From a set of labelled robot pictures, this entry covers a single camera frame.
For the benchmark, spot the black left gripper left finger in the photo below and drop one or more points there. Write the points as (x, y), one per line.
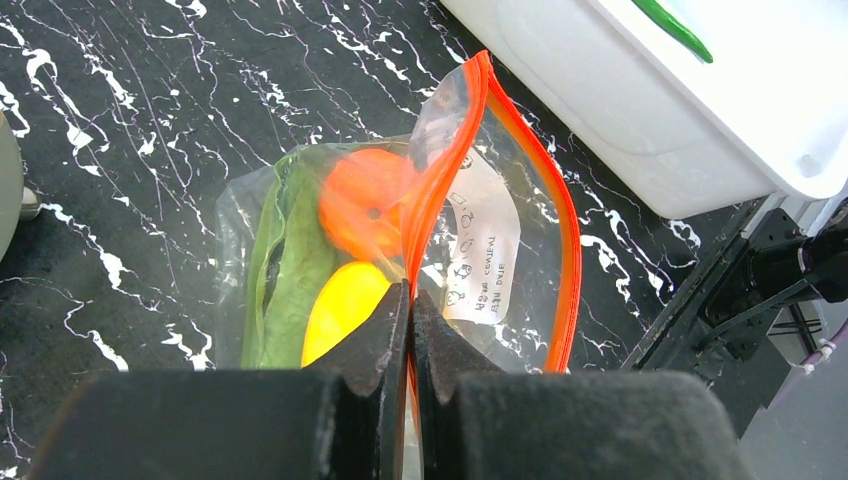
(341, 417)

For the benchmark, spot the clear zip bag orange zipper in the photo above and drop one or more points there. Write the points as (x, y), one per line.
(488, 230)

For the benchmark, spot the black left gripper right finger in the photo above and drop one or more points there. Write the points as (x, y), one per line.
(479, 422)

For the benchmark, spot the cream orange cylinder container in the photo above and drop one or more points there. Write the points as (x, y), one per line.
(18, 202)

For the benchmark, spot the green leafy vegetable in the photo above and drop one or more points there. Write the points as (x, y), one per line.
(291, 261)

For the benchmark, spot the orange tomato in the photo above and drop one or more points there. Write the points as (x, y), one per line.
(359, 204)

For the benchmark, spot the green chili pepper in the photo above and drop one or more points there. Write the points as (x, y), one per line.
(674, 28)

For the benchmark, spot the yellow bell pepper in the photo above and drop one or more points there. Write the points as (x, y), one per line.
(348, 298)

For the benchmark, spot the white plastic bin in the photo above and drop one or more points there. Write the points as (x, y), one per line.
(768, 114)

